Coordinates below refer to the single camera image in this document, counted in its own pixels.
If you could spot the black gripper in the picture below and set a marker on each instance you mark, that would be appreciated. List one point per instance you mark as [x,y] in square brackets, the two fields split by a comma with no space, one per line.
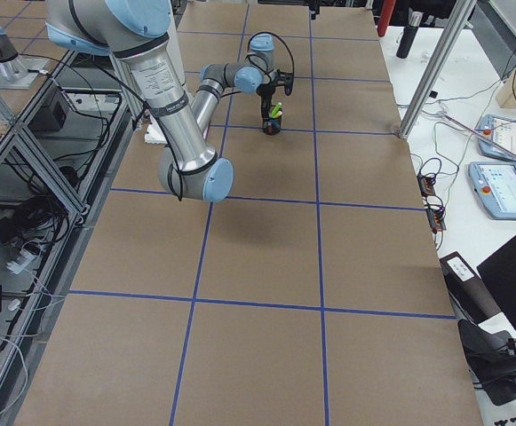
[266,92]

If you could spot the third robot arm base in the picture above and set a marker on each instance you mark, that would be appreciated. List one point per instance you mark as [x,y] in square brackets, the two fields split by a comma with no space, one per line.
[14,69]

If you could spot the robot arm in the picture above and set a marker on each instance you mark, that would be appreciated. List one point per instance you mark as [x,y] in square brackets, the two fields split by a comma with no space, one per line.
[189,167]

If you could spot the green marker pen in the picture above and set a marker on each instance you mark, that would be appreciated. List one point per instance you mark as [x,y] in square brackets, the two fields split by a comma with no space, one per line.
[276,111]

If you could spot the black mesh pen cup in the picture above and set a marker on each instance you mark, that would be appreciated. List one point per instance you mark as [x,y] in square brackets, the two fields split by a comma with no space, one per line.
[272,126]

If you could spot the red bottle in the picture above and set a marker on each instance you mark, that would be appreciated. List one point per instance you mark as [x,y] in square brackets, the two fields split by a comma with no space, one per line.
[386,13]

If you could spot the black thermos bottle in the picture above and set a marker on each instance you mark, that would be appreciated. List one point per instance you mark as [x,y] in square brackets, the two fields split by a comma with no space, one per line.
[408,35]

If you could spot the orange black connector box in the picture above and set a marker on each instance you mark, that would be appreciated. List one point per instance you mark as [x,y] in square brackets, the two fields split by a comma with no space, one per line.
[426,185]

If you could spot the brown paper table cover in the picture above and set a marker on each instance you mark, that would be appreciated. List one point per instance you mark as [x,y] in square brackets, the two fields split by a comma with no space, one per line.
[313,295]

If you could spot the black power adapter box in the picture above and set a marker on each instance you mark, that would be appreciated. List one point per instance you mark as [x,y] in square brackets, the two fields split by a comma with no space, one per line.
[52,113]

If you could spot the far teach pendant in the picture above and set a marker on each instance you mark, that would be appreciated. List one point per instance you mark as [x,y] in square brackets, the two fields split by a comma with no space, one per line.
[499,129]

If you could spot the teach pendant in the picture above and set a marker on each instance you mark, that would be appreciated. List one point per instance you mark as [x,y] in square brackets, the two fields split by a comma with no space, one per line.
[499,129]
[495,185]

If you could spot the near teach pendant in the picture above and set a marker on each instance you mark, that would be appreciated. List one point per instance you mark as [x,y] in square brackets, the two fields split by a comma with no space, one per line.
[495,185]

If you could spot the black monitor stand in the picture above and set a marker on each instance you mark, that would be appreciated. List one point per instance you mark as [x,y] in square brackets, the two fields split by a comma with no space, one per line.
[490,356]

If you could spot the aluminium frame post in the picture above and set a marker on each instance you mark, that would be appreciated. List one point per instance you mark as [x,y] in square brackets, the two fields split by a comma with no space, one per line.
[456,22]

